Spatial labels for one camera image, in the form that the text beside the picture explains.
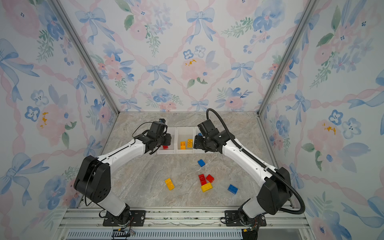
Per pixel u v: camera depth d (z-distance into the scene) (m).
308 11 0.70
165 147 0.97
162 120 0.81
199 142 0.71
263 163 0.45
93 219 0.76
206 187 0.83
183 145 0.97
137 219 0.74
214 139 0.55
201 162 0.93
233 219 0.73
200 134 1.03
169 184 0.84
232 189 0.82
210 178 0.86
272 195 0.40
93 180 0.45
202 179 0.85
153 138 0.69
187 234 0.70
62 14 0.71
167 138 0.81
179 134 0.98
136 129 1.11
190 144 1.00
